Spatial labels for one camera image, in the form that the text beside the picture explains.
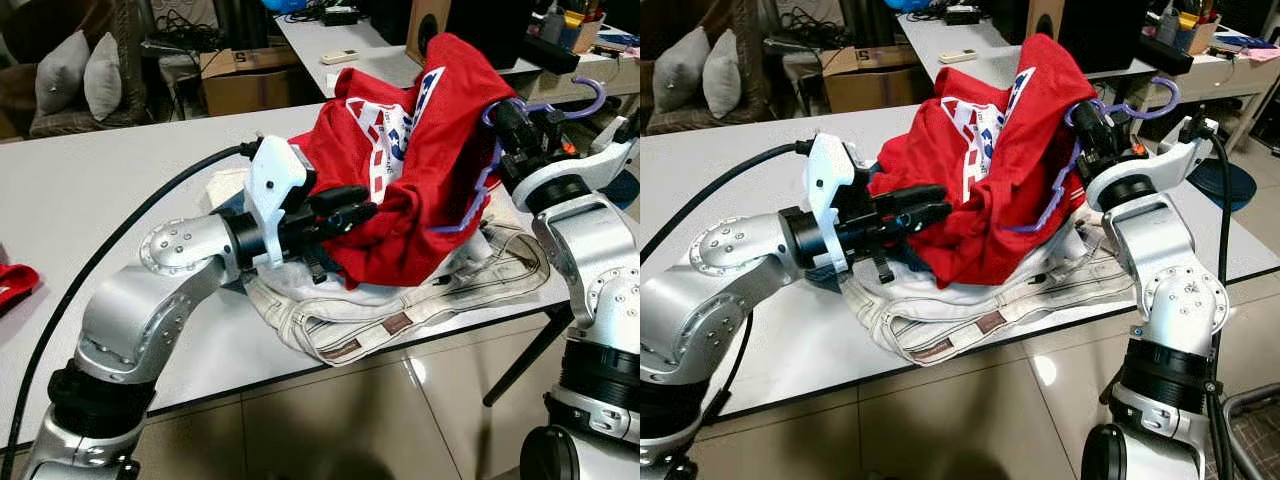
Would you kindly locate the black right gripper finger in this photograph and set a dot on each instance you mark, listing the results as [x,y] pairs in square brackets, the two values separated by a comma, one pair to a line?
[525,120]
[1107,120]
[1087,120]
[505,120]

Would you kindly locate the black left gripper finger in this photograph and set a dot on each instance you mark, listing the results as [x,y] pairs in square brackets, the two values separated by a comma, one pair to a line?
[915,196]
[920,219]
[342,197]
[350,220]

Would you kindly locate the red t-shirt white print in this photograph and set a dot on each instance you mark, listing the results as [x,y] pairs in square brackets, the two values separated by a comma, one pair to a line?
[460,110]
[1040,110]

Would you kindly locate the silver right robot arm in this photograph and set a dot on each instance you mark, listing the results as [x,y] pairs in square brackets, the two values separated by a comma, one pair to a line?
[1160,260]
[590,260]

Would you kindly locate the black oblong device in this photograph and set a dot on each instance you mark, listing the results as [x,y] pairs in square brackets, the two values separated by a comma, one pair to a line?
[1170,57]
[555,55]

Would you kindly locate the black monitor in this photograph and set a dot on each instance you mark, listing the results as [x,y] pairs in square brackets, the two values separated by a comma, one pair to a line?
[490,20]
[1110,25]

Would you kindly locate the dark teal round stool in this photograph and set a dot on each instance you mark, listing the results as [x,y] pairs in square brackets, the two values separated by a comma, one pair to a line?
[625,190]
[1240,185]

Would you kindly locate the brown pen holder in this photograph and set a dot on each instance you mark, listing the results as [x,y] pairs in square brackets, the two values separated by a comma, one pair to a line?
[583,35]
[1198,38]

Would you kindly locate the cream garment brown labels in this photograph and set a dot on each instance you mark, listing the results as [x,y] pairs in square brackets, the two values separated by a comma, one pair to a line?
[990,310]
[400,310]

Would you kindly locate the brown wooden speaker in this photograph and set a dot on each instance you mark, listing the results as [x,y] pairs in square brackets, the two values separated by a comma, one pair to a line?
[425,30]
[1045,20]

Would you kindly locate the open cardboard box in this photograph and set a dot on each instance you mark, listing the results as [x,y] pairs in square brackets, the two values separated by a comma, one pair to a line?
[870,90]
[250,92]

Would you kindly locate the colourful paper stack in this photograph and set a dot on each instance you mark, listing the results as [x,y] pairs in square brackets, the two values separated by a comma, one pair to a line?
[1250,42]
[620,40]

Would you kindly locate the dark wicker chair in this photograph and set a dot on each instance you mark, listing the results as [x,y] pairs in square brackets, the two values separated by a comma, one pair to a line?
[60,125]
[660,125]

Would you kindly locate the white remote control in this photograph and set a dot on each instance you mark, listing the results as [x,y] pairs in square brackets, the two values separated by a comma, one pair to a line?
[958,56]
[340,57]

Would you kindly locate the white table black legs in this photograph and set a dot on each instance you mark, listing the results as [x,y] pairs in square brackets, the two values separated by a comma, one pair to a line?
[690,160]
[100,190]

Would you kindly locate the small black box device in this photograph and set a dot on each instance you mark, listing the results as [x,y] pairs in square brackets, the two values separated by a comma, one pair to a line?
[962,15]
[340,15]

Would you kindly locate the grey pillow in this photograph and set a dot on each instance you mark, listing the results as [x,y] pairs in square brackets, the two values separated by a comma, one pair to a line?
[60,75]
[103,80]
[682,72]
[722,78]

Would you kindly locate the blue round object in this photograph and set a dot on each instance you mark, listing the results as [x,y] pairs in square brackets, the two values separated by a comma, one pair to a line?
[908,4]
[285,5]

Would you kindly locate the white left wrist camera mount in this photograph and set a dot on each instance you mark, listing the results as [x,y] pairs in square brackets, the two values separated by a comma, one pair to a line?
[270,180]
[828,190]

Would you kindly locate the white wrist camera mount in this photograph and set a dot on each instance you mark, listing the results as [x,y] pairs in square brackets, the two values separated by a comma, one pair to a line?
[600,163]
[270,180]
[1170,165]
[828,190]

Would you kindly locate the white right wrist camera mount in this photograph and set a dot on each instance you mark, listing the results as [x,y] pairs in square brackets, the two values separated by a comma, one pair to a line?
[1170,165]
[600,163]

